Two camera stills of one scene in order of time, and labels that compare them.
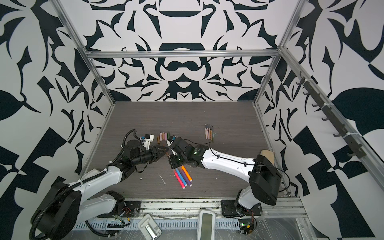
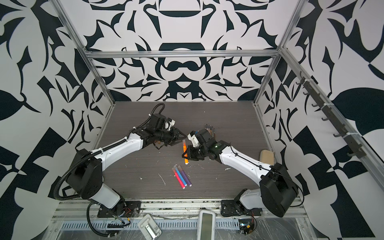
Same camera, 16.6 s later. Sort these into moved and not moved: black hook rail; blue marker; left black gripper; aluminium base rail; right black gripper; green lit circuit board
Moved: right black gripper; left black gripper
Not moved: black hook rail; green lit circuit board; aluminium base rail; blue marker
